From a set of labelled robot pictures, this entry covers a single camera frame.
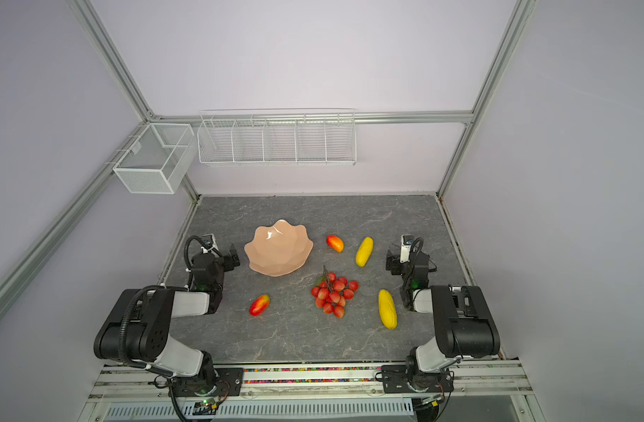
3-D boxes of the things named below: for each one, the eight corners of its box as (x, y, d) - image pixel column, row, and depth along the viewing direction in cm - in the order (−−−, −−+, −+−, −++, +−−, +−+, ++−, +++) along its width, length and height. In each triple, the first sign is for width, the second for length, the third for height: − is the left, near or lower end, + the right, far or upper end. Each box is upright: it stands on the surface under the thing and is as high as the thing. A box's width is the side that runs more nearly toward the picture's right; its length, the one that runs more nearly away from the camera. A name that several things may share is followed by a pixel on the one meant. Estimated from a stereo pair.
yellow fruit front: (380, 329, 85) (382, 325, 81) (377, 295, 92) (378, 289, 89) (396, 329, 85) (398, 325, 81) (390, 294, 92) (393, 289, 89)
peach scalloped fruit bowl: (242, 278, 96) (238, 272, 92) (254, 228, 111) (251, 220, 107) (310, 278, 96) (309, 271, 92) (313, 228, 111) (313, 220, 107)
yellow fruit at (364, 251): (352, 263, 100) (353, 259, 97) (362, 239, 107) (363, 235, 104) (365, 268, 99) (366, 264, 96) (375, 243, 106) (376, 239, 103)
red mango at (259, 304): (251, 316, 87) (248, 312, 85) (254, 298, 91) (252, 294, 89) (267, 316, 87) (265, 312, 85) (270, 298, 91) (268, 294, 89)
